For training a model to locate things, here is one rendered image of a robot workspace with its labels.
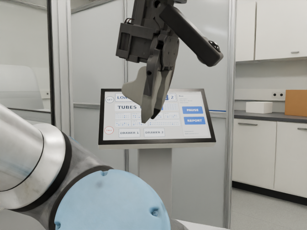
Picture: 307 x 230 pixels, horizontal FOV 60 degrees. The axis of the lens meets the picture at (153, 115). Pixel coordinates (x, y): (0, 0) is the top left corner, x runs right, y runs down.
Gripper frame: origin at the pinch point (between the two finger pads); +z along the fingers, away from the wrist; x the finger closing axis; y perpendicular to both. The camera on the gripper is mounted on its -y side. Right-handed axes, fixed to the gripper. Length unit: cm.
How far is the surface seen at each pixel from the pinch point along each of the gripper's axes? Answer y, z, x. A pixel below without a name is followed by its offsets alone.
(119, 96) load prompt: 43, 16, -70
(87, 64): 149, 24, -194
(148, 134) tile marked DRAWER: 22, 27, -63
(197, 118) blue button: 5, 18, -79
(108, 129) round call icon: 38, 28, -56
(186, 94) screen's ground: 15, 10, -87
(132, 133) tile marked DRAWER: 29, 28, -60
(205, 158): 3, 61, -143
